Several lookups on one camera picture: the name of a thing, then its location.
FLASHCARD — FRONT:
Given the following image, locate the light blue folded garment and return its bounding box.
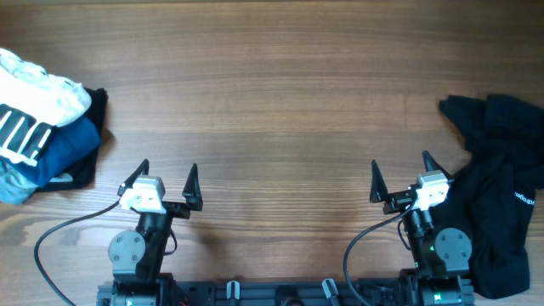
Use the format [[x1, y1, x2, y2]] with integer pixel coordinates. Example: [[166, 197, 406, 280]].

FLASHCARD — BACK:
[[1, 161, 37, 205]]

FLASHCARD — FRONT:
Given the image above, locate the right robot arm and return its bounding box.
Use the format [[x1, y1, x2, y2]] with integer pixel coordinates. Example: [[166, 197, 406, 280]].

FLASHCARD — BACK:
[[370, 151, 474, 305]]

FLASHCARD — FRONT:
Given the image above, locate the black polo shirt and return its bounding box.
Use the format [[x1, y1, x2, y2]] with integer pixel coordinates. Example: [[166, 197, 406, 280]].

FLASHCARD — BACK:
[[433, 94, 543, 299]]

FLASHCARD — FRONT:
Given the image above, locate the black camera cable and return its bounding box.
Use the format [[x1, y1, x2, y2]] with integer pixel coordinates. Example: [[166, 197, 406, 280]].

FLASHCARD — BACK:
[[33, 198, 122, 306], [343, 199, 418, 306]]

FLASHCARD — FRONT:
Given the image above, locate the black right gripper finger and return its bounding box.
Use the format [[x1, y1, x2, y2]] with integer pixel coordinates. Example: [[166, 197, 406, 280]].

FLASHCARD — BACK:
[[369, 160, 388, 203], [422, 150, 453, 181]]

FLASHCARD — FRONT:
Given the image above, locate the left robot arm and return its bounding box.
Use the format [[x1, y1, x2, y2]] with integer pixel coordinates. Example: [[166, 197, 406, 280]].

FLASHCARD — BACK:
[[96, 160, 203, 306]]

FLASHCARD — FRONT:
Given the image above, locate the black left camera cable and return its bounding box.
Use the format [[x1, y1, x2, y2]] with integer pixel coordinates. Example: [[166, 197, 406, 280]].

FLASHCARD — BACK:
[[33, 198, 122, 306]]

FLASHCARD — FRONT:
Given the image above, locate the black right camera cable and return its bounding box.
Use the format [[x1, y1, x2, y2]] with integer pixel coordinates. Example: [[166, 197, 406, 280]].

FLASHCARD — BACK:
[[343, 199, 418, 306]]

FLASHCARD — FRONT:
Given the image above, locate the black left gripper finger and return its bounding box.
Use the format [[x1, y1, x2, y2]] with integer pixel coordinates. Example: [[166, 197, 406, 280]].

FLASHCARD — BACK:
[[182, 163, 203, 211], [117, 159, 150, 196]]

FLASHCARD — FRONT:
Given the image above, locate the white folded shirt black print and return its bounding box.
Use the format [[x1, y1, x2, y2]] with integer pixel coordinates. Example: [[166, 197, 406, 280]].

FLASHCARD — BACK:
[[1, 48, 92, 167]]

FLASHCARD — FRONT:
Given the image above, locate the black folded garment in pile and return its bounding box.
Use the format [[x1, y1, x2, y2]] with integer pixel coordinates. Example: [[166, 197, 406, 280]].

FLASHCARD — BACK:
[[38, 88, 108, 192]]

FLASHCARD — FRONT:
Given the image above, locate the blue folded shirt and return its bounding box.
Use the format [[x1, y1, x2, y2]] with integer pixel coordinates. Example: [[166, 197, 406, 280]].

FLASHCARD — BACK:
[[11, 115, 105, 192]]

